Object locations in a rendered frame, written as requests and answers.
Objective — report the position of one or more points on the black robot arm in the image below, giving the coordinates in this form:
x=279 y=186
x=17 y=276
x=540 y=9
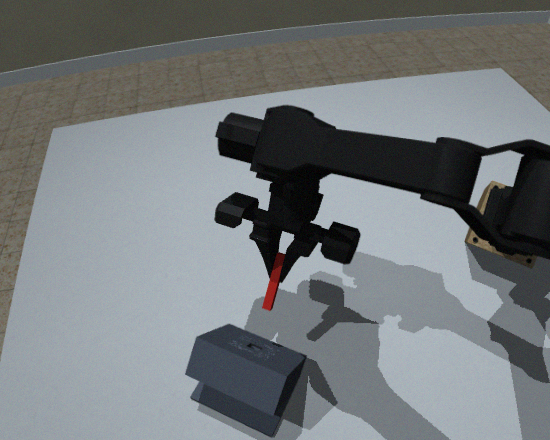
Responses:
x=298 y=147

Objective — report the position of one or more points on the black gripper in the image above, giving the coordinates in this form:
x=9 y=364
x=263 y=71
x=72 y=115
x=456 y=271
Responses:
x=290 y=210

